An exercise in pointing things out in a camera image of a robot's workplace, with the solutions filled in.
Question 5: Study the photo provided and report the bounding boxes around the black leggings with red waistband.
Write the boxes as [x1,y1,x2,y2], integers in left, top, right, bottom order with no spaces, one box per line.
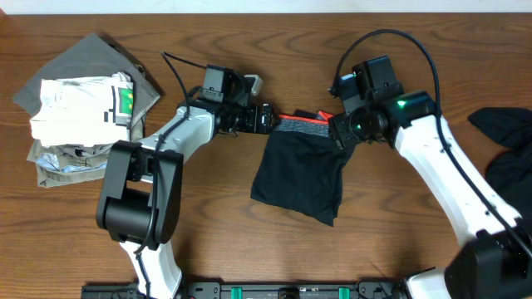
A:
[250,110,354,227]

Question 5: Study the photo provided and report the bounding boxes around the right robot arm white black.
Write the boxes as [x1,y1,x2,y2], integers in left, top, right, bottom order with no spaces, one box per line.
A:
[329,91,531,298]

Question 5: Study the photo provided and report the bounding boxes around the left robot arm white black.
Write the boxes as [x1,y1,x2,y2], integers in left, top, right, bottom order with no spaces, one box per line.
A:
[96,100,278,298]

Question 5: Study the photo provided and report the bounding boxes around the black garment pile right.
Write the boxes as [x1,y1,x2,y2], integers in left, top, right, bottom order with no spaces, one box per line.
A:
[468,107,531,219]

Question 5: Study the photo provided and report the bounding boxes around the grey folded shirt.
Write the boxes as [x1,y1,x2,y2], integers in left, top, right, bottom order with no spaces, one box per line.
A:
[12,33,160,125]

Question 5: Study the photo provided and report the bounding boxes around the white folded printed shirt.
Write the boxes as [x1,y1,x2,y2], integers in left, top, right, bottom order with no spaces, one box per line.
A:
[30,72,134,147]

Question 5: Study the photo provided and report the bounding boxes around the olive folded garment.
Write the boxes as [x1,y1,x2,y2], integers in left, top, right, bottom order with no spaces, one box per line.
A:
[27,117,145,188]

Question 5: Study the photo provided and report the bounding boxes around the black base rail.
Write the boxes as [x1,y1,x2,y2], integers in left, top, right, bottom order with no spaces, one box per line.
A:
[80,280,410,299]

